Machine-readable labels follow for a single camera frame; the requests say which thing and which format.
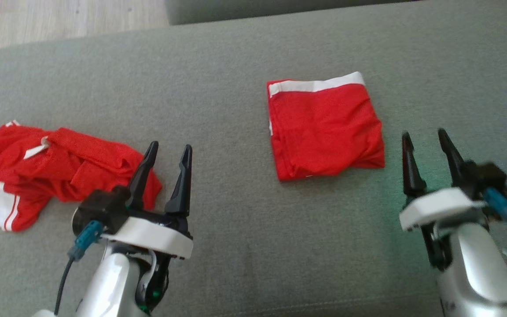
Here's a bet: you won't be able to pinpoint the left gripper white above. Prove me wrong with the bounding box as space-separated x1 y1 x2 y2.
102 141 194 260

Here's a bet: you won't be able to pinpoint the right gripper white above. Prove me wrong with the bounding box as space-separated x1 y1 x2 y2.
399 128 486 232

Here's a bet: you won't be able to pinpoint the red Bulls basketball jersey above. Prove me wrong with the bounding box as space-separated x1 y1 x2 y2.
0 120 163 232

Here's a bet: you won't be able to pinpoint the red shorts with white stripe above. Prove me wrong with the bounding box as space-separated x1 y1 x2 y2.
266 71 386 182

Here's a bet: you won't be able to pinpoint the grey sofa seat cushion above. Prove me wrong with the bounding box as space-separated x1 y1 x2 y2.
165 0 412 26

